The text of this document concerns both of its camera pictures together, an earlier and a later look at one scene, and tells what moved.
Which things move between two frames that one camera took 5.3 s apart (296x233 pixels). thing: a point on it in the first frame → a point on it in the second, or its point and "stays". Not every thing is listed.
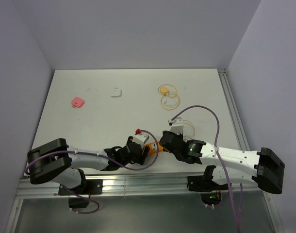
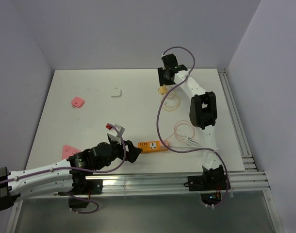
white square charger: (116, 92) stays
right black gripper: (180, 136) → (161, 71)
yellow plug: (164, 91) stays
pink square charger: (77, 102) stays
